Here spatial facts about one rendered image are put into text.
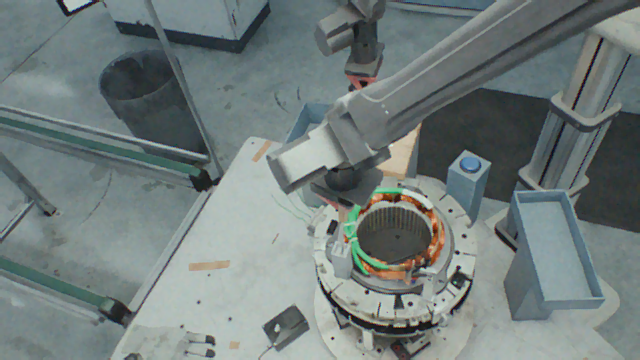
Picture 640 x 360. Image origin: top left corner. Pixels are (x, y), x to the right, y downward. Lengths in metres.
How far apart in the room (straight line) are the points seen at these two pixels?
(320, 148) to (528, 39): 0.29
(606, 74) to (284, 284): 0.87
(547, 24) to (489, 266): 1.03
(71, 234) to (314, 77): 1.59
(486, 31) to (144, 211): 2.37
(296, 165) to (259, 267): 0.80
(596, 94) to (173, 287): 1.10
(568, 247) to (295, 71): 2.28
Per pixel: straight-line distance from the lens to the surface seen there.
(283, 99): 2.91
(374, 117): 0.49
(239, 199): 1.49
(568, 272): 1.09
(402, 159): 1.14
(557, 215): 1.16
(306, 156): 0.57
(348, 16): 0.98
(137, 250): 2.51
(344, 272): 0.92
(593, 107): 1.12
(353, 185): 0.68
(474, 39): 0.39
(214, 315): 1.32
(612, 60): 1.05
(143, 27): 3.70
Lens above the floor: 1.94
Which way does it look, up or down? 52 degrees down
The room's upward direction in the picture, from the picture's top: 10 degrees counter-clockwise
